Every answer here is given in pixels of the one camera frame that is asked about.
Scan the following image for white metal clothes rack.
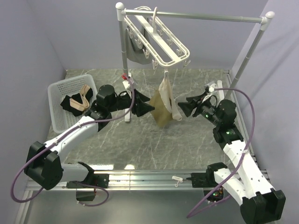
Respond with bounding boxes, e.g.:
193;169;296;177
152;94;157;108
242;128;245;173
115;1;276;123

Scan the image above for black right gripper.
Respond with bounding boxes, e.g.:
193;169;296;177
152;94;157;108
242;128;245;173
178;92;222;127

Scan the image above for white clip drying hanger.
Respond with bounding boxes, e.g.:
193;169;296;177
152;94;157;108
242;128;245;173
117;6;191;69

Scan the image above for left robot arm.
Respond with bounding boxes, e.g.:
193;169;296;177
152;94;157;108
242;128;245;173
24;84;155;190

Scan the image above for white plastic laundry basket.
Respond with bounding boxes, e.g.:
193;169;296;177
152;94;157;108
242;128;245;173
48;74;98;134

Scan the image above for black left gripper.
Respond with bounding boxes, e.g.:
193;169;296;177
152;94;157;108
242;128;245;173
108;89;155;117

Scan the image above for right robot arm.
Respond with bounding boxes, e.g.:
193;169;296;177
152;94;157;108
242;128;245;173
178;93;286;224

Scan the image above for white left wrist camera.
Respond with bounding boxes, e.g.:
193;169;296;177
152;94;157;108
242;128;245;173
121;72;135;90

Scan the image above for aluminium mounting rail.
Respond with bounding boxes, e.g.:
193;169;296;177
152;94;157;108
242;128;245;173
25;169;273;191

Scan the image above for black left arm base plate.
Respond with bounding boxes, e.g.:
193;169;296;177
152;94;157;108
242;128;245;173
66;173;109;189

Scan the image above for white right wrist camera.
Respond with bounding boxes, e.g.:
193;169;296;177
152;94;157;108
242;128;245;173
204;82;218;98

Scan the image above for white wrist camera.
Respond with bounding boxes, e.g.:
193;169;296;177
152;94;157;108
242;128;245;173
204;82;218;98
121;72;135;90

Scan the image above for white hanger clip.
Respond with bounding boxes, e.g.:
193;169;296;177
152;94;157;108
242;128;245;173
164;70;169;79

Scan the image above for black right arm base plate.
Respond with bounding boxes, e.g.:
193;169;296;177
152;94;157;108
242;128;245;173
191;173;211;188

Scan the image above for olive and cream underwear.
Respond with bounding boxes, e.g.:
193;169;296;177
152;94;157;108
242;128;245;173
149;77;182;127

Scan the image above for black and beige underwear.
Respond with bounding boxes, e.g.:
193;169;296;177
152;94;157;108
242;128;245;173
60;84;93;117

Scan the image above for grey hanging underwear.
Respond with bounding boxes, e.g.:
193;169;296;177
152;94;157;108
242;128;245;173
125;26;151;65

